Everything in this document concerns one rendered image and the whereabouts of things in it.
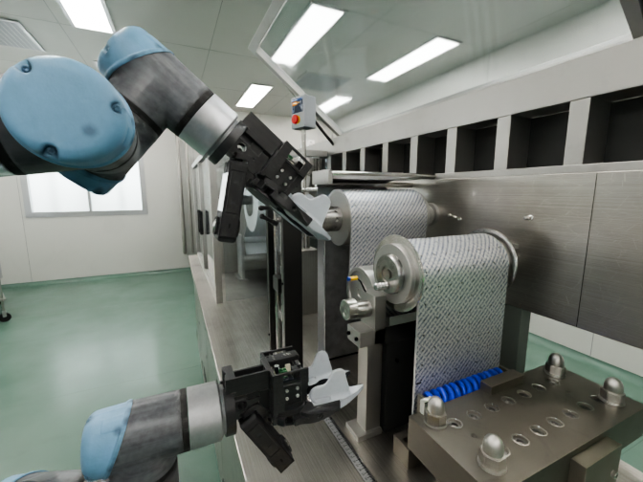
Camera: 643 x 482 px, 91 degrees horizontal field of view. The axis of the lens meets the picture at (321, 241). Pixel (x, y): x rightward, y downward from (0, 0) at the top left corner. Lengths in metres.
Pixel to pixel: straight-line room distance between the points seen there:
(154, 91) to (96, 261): 5.79
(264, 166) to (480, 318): 0.52
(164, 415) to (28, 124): 0.33
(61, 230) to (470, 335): 5.94
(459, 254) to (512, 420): 0.29
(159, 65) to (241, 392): 0.42
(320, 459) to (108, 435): 0.40
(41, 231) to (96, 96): 5.99
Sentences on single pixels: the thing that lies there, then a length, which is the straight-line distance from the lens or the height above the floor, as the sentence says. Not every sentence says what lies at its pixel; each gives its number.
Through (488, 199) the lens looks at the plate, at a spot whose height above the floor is 1.39.
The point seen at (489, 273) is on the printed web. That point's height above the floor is 1.24.
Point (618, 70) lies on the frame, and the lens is 0.80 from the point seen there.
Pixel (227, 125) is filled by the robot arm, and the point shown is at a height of 1.49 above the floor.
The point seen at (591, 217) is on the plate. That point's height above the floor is 1.36.
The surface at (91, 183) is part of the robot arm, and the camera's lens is 0.44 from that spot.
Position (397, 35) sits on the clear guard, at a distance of 1.00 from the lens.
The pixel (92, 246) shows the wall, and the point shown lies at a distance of 6.15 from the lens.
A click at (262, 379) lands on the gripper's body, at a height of 1.15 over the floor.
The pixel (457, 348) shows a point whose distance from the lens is 0.71.
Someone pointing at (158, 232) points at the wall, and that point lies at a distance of 6.02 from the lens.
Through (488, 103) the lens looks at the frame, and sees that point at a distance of 0.92.
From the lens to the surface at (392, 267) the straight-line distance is 0.60.
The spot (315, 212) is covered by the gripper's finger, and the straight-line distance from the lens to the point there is 0.48.
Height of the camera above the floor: 1.41
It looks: 9 degrees down
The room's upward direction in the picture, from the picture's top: straight up
